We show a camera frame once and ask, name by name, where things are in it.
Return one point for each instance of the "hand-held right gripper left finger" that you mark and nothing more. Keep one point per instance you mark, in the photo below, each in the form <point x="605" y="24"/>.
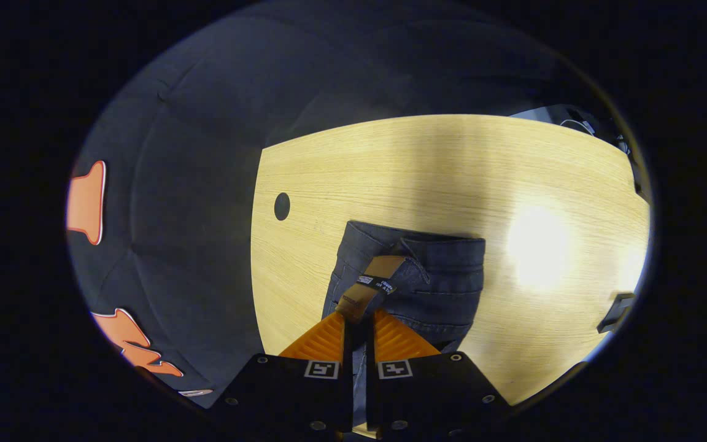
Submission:
<point x="292" y="393"/>

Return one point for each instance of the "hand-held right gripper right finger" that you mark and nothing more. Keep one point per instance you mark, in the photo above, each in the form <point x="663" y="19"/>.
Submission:
<point x="427" y="393"/>

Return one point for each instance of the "dark grey jeans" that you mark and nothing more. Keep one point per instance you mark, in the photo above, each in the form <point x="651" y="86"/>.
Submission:
<point x="445" y="282"/>

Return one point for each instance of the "black box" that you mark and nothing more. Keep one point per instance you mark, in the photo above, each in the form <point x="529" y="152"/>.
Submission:
<point x="616" y="313"/>

